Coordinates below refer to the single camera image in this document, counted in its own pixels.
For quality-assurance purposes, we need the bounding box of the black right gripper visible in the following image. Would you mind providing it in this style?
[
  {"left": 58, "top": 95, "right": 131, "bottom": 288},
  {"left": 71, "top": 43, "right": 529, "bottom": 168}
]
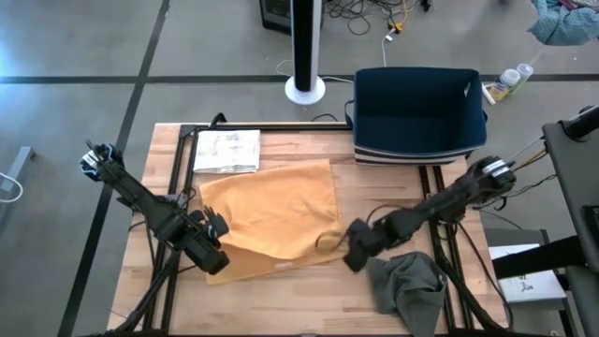
[{"left": 343, "top": 218, "right": 400, "bottom": 274}]

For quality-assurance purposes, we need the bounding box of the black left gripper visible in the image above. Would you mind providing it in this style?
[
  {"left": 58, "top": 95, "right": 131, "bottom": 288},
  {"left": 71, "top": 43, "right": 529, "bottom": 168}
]
[{"left": 180, "top": 223, "right": 231, "bottom": 276}]

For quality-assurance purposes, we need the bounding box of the orange towel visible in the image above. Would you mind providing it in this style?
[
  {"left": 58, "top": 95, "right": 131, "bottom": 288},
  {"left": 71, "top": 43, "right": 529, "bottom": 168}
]
[{"left": 198, "top": 157, "right": 351, "bottom": 286}]

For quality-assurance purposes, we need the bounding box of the white plaid towel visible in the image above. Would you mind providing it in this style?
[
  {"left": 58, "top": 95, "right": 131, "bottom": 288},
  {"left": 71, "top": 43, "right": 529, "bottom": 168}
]
[{"left": 193, "top": 129, "right": 262, "bottom": 174}]

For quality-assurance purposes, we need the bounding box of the dark grey towel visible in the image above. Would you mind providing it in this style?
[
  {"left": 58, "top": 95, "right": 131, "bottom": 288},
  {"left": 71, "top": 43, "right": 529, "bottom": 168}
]
[{"left": 365, "top": 251, "right": 449, "bottom": 337}]

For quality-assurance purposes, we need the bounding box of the navy white striped fabric bin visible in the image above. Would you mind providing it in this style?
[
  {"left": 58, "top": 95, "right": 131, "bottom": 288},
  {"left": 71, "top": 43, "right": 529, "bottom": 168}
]
[{"left": 344, "top": 66, "right": 489, "bottom": 166}]

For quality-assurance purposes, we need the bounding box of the white box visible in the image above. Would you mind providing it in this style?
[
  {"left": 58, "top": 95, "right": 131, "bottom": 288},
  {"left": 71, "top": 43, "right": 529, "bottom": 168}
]
[{"left": 489, "top": 242, "right": 568, "bottom": 304}]

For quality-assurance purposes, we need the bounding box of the bottle with yellow label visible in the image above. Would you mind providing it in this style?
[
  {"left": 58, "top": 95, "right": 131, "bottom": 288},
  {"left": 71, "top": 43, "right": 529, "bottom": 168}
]
[{"left": 489, "top": 67, "right": 521, "bottom": 102}]

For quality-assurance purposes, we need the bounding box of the black white tower fan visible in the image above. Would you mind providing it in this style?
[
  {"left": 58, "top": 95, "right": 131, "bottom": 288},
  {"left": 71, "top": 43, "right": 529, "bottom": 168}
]
[{"left": 284, "top": 0, "right": 327, "bottom": 107}]

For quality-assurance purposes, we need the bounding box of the clear plastic cup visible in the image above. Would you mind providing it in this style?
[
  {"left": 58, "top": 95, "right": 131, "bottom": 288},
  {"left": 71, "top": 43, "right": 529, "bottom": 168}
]
[{"left": 508, "top": 63, "right": 534, "bottom": 97}]

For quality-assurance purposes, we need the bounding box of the black box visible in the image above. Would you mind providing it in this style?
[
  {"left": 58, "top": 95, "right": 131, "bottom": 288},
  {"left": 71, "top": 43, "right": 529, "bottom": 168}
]
[{"left": 259, "top": 0, "right": 294, "bottom": 36}]

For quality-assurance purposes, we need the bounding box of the teal cloth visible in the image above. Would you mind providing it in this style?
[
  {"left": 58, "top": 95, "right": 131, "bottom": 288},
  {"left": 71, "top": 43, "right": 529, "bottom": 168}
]
[{"left": 528, "top": 0, "right": 599, "bottom": 47}]

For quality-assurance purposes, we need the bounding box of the black aluminium table frame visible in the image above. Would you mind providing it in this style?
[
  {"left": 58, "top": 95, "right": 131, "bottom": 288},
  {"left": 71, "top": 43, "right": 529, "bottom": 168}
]
[{"left": 100, "top": 111, "right": 516, "bottom": 337}]

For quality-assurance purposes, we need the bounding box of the white cable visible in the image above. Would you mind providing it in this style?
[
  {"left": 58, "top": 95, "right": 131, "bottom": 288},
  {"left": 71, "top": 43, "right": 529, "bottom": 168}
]
[
  {"left": 0, "top": 171, "right": 24, "bottom": 205},
  {"left": 379, "top": 27, "right": 399, "bottom": 66}
]

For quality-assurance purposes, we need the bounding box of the grey metal bracket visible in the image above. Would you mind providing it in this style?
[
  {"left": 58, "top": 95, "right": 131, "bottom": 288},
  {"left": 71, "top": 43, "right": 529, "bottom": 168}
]
[{"left": 0, "top": 146, "right": 37, "bottom": 198}]

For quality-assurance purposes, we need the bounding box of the black cable tangle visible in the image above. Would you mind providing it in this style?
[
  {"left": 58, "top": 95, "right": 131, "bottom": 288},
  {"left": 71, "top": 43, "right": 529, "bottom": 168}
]
[{"left": 322, "top": 0, "right": 434, "bottom": 37}]

